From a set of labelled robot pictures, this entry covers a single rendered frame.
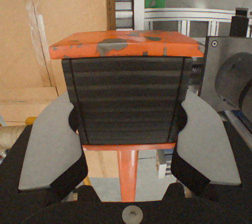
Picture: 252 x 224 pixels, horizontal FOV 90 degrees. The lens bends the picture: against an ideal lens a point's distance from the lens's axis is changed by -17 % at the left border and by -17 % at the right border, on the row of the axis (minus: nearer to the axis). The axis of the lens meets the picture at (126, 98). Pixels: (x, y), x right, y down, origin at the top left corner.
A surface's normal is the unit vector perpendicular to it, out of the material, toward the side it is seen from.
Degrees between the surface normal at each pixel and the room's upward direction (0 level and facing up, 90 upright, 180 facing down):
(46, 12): 0
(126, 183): 0
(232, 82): 72
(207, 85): 0
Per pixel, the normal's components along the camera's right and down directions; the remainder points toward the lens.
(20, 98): 0.01, 0.53
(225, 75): -0.92, -0.04
